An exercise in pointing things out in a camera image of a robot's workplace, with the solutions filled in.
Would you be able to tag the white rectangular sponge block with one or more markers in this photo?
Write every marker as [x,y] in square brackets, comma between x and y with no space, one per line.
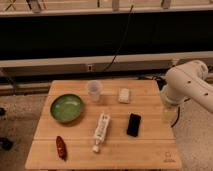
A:
[124,95]

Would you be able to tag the black caster wheel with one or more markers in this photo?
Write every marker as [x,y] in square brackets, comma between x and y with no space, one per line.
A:
[6,143]

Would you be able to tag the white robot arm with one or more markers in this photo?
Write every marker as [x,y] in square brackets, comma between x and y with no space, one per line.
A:
[186,80]

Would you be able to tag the black eraser block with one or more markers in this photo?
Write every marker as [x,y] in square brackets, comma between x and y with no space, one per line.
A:
[133,125]

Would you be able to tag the white wall socket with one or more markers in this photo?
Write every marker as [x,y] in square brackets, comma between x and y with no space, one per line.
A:
[90,68]

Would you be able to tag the red chili pepper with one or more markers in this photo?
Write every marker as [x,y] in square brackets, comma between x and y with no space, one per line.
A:
[61,148]

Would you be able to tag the clear plastic cup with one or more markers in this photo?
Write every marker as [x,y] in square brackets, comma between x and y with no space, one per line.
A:
[94,89]

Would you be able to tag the green round bowl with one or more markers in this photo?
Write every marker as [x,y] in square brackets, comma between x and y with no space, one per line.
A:
[66,108]

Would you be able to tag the white tube with cap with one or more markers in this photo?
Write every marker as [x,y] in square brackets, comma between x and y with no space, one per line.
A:
[100,131]

